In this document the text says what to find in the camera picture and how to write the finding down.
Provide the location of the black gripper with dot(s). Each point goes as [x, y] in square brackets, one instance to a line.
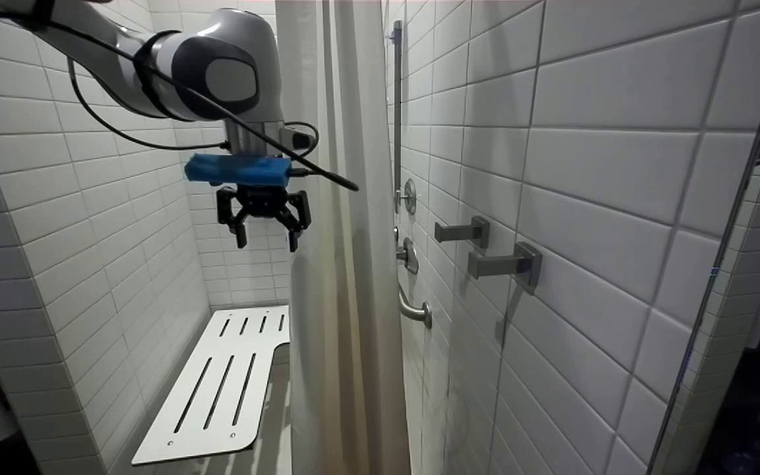
[290, 212]

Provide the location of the white shower curtain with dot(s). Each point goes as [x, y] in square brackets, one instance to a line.
[347, 361]

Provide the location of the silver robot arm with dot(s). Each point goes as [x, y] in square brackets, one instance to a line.
[222, 72]

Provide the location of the round chrome shower valve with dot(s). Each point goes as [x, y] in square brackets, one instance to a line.
[409, 196]

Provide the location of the lower chrome grab bar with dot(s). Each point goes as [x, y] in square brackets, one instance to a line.
[415, 311]

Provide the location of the white slotted shower seat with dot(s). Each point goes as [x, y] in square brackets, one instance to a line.
[217, 398]

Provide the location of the vertical chrome grab bar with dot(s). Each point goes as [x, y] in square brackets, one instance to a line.
[397, 114]

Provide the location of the metal corner trim strip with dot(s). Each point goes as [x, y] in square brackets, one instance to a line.
[704, 402]

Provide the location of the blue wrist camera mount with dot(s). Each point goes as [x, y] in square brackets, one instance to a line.
[238, 168]

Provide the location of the chrome shower control handle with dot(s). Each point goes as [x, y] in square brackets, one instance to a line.
[406, 250]

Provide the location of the far chrome wall hook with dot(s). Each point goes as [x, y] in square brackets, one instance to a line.
[476, 231]

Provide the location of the chrome wall hook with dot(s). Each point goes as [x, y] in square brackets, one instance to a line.
[476, 231]
[523, 263]

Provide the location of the near chrome wall hook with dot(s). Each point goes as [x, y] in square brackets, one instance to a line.
[523, 263]

